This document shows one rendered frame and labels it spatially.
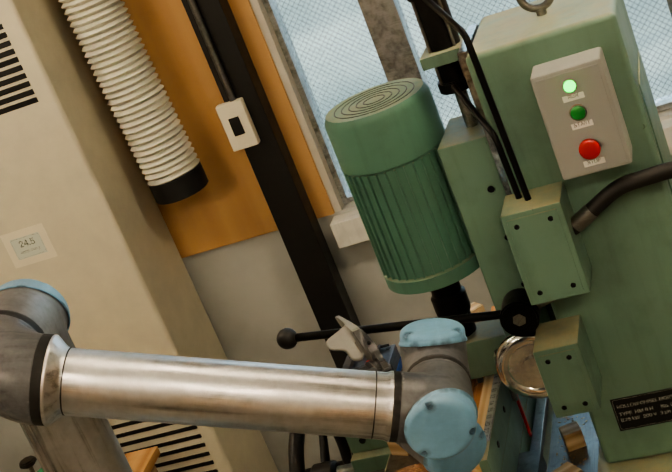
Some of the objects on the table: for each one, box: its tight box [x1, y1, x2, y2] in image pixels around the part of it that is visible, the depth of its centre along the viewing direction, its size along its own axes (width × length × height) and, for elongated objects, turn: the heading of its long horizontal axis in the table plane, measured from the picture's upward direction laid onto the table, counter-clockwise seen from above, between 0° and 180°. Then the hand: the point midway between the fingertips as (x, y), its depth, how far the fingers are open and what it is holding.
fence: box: [479, 381, 512, 472], centre depth 217 cm, size 60×2×6 cm, turn 31°
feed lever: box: [276, 288, 556, 350], centre depth 196 cm, size 5×32×36 cm
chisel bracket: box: [466, 319, 506, 379], centre depth 212 cm, size 7×14×8 cm, turn 121°
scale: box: [484, 374, 501, 441], centre depth 216 cm, size 50×1×1 cm, turn 31°
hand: (349, 355), depth 203 cm, fingers open, 14 cm apart
